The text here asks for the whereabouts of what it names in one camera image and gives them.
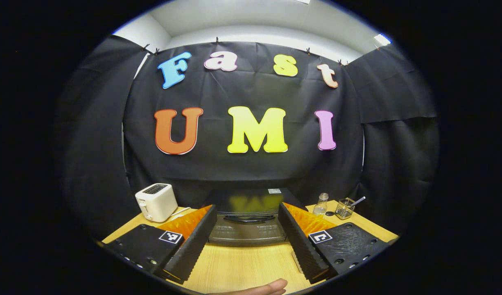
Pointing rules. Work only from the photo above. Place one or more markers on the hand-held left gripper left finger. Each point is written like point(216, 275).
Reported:
point(193, 250)

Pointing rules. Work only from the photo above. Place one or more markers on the black electric oven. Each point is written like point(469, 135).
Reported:
point(247, 229)

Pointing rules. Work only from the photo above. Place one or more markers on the white toaster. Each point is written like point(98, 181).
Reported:
point(157, 203)

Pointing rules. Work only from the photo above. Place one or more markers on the small clear glass bottle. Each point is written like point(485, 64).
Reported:
point(321, 207)

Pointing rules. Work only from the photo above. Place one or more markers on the small square utensil holder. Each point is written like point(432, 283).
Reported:
point(344, 209)

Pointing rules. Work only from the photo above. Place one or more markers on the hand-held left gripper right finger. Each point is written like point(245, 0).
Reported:
point(300, 246)

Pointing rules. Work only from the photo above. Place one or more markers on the ceiling light panel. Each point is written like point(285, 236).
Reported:
point(382, 39)

